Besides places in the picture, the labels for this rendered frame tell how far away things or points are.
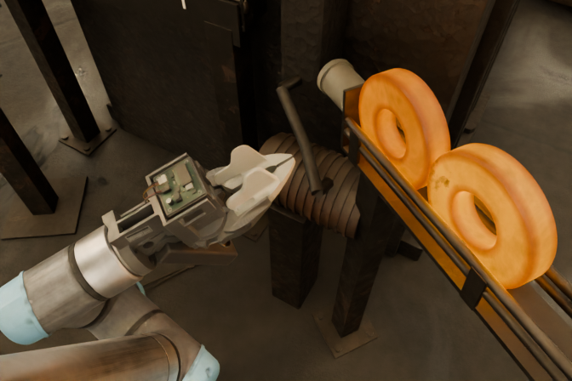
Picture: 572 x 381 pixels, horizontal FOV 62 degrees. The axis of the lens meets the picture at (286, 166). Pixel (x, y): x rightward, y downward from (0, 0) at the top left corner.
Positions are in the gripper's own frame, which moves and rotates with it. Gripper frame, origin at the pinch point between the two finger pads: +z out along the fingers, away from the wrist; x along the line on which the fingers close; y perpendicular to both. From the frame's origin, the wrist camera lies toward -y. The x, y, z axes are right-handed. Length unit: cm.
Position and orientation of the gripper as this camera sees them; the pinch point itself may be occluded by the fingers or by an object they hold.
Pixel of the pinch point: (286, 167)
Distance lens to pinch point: 56.1
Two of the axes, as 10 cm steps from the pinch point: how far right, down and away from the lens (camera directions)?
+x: -4.3, -7.0, 5.6
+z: 8.6, -5.1, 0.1
